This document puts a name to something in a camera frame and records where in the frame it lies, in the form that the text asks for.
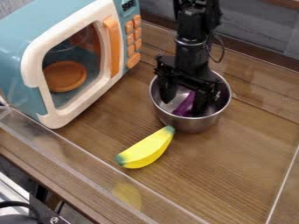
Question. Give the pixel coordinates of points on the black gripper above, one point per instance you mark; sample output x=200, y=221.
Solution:
x=171, y=77

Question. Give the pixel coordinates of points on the purple toy eggplant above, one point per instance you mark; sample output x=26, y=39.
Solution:
x=184, y=108

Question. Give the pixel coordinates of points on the silver metal pot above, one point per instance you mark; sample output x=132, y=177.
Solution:
x=190, y=124

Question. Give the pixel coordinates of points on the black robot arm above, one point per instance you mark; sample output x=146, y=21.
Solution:
x=187, y=68

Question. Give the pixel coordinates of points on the yellow toy banana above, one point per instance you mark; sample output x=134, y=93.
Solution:
x=147, y=150

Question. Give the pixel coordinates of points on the orange microwave turntable plate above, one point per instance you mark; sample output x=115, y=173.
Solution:
x=64, y=76

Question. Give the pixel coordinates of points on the blue toy microwave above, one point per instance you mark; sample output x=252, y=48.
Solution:
x=94, y=32

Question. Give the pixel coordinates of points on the black clamp bracket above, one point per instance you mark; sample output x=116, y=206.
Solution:
x=48, y=216

